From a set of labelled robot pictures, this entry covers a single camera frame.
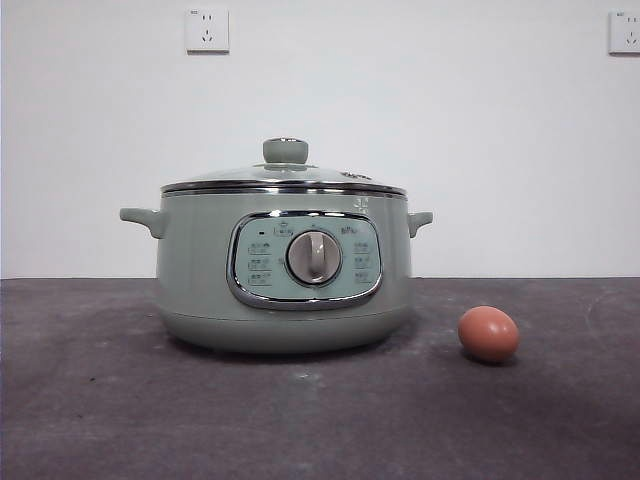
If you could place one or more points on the glass lid with green knob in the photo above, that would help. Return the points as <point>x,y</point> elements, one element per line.
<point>285,151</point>

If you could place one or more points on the brown egg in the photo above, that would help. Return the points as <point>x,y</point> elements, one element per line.
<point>489,334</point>

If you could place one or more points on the sage green electric cooking pot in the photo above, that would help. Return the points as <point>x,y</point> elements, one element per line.
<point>200,260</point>

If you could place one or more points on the white wall socket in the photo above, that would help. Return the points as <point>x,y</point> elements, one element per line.
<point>208,31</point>
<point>625,33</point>

